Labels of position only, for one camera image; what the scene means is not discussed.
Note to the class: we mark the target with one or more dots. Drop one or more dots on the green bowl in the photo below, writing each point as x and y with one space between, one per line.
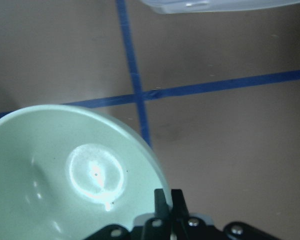
66 172

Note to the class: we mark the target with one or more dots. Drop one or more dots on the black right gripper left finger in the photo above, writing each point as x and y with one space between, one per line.
158 227

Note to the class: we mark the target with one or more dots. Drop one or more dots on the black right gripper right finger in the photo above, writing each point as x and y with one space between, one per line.
179 214

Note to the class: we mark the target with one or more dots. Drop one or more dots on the clear plastic food container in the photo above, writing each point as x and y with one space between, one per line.
208 6

